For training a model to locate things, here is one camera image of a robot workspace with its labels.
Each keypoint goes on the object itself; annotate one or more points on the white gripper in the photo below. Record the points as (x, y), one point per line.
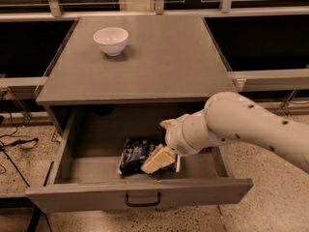
(176, 138)

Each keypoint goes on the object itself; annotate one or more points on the blue chip bag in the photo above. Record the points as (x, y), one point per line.
(135, 153)

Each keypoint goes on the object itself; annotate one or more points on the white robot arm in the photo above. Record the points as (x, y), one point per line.
(226, 118)

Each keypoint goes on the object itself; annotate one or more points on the grey cabinet with counter top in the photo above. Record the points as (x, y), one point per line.
(168, 58)

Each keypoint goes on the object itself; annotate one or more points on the grey open top drawer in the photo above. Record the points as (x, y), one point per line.
(85, 174)

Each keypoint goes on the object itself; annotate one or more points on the white ceramic bowl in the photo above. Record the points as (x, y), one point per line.
(111, 40)

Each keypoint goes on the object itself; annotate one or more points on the black drawer handle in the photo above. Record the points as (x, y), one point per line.
(142, 201)

